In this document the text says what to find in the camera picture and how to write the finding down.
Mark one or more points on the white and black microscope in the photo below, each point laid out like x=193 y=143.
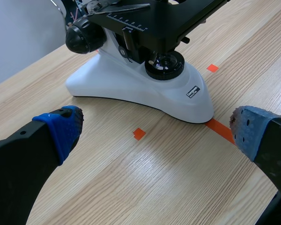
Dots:
x=140 y=61

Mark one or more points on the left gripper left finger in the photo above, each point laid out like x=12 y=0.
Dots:
x=25 y=159

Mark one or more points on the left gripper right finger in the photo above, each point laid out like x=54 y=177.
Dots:
x=267 y=140

